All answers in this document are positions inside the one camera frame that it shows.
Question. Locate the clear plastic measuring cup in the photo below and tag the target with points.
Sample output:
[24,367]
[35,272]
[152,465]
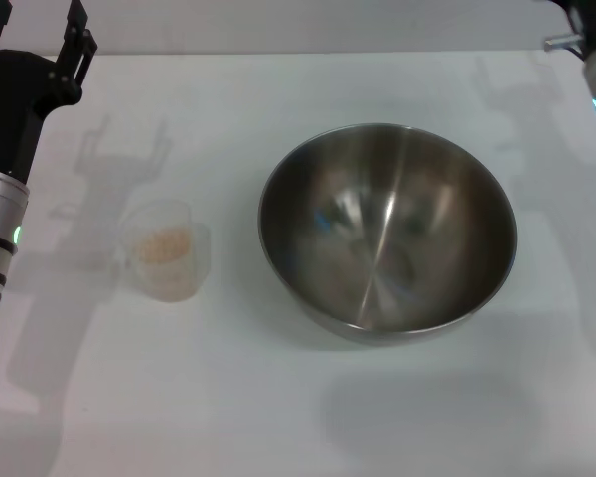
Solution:
[166,278]

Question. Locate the rice grains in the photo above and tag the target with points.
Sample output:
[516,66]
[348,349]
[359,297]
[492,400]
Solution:
[161,244]

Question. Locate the stainless steel mixing bowl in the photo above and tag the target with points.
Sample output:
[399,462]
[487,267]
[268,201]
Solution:
[387,233]

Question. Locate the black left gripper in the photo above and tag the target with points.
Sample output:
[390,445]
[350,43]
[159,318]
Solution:
[15,94]

